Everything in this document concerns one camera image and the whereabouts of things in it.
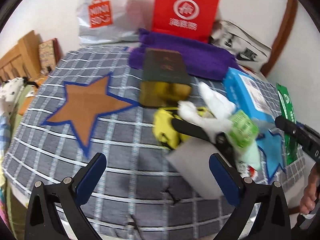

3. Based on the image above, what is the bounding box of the blue star mat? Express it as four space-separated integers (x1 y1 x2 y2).
256 127 285 183

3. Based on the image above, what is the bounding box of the wooden headboard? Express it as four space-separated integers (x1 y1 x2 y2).
0 30 41 83

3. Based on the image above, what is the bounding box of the wooden nightstand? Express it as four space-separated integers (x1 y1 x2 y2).
18 76 48 116

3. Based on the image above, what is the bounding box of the yellow pouch with black straps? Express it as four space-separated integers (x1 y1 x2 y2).
152 107 210 150

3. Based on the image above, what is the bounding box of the white printed sock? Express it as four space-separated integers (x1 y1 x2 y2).
235 142 261 180

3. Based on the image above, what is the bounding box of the white spotted pillow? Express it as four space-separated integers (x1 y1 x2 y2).
1 77 24 116

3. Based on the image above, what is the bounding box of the person's right hand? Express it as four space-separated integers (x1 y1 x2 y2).
300 163 319 215

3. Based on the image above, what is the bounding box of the purple plush towel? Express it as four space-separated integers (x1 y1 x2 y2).
128 29 242 81

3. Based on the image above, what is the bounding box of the dark green tea tin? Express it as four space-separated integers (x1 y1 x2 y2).
139 48 192 108

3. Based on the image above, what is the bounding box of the green tissue packet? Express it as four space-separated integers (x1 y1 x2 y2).
227 109 259 152

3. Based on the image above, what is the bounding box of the blue tissue pack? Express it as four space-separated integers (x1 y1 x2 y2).
223 68 274 123

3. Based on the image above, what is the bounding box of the white Miniso plastic bag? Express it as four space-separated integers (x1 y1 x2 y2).
76 0 144 46

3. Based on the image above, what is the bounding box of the red Haidilao paper bag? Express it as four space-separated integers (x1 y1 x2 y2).
151 0 219 43

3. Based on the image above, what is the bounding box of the grey Nike waist bag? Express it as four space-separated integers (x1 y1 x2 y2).
211 20 272 73

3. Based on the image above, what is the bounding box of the brown star mat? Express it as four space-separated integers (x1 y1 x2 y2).
42 72 139 157

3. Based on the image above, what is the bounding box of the grey checked bed cover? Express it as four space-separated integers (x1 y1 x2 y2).
1 43 307 235

